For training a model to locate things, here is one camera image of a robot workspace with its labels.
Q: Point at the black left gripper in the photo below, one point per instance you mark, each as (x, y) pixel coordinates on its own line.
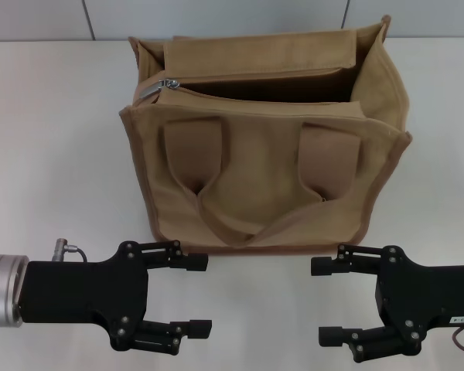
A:
(81, 291)

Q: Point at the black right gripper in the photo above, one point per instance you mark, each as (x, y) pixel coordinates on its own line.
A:
(421, 293)

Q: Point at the khaki canvas food bag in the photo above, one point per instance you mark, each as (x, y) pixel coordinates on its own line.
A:
(255, 166)

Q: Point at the silver metal zipper pull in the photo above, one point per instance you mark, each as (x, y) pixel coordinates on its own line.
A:
(151, 91)

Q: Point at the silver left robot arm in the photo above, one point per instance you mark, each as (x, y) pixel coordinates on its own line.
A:
(2, 291)

